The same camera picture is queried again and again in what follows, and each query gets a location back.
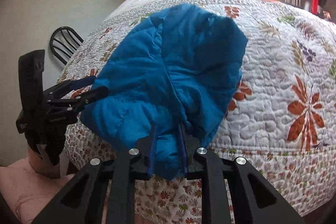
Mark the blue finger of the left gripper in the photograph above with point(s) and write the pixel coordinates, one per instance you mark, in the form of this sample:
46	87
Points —
82	83
93	95

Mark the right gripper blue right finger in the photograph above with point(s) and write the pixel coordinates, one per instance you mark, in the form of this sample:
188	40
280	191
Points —
182	148

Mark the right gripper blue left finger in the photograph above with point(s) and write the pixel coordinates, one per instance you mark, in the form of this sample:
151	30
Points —
152	151

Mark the blue puffer jacket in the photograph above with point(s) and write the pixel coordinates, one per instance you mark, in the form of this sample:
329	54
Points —
180	66

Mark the black metal chair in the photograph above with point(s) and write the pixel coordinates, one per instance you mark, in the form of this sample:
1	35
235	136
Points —
64	42

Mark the floral quilted bedspread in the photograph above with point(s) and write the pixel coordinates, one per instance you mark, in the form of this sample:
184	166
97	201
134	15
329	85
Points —
282	117

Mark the black camera box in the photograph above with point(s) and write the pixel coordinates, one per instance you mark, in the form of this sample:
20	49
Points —
30	70

